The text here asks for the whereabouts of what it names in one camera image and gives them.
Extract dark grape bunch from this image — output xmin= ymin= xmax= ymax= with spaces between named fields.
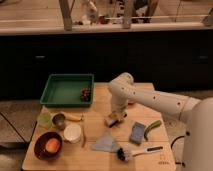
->
xmin=80 ymin=88 xmax=91 ymax=102

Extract metal cup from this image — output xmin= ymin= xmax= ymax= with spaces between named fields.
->
xmin=52 ymin=113 xmax=65 ymax=130

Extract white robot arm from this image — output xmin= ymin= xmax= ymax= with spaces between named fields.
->
xmin=108 ymin=72 xmax=213 ymax=171

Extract blue grey cloth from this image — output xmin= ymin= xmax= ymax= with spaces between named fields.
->
xmin=91 ymin=132 xmax=120 ymax=153

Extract green cucumber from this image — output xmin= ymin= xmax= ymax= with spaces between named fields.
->
xmin=144 ymin=120 xmax=162 ymax=141

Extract white handled brush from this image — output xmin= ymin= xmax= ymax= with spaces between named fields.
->
xmin=116 ymin=146 xmax=163 ymax=162

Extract orange peach fruit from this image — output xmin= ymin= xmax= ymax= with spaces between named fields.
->
xmin=45 ymin=138 xmax=60 ymax=153

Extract orange item behind arm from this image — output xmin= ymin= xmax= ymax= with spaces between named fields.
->
xmin=128 ymin=99 xmax=135 ymax=105

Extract yellow block eraser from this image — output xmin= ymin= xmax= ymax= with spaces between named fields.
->
xmin=104 ymin=112 xmax=127 ymax=128

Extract dark red bowl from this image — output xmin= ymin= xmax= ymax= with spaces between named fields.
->
xmin=34 ymin=132 xmax=62 ymax=160

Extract white round container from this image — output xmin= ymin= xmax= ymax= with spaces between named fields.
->
xmin=63 ymin=123 xmax=82 ymax=143

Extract green plastic cup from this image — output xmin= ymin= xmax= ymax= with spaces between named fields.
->
xmin=37 ymin=112 xmax=52 ymax=129

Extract green plastic tray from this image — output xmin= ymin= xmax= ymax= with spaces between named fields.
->
xmin=40 ymin=74 xmax=94 ymax=107

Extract blue sponge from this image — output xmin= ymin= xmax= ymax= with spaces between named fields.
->
xmin=129 ymin=122 xmax=146 ymax=145

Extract black cable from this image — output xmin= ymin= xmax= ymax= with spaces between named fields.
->
xmin=170 ymin=134 xmax=186 ymax=167

